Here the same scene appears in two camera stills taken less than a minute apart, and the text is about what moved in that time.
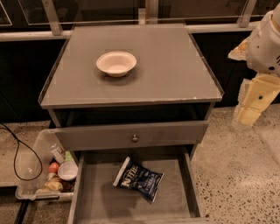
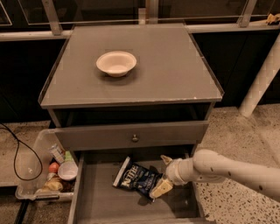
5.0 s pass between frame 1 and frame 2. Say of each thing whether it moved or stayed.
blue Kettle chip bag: stayed
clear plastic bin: stayed
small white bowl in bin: stayed
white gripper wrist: moved
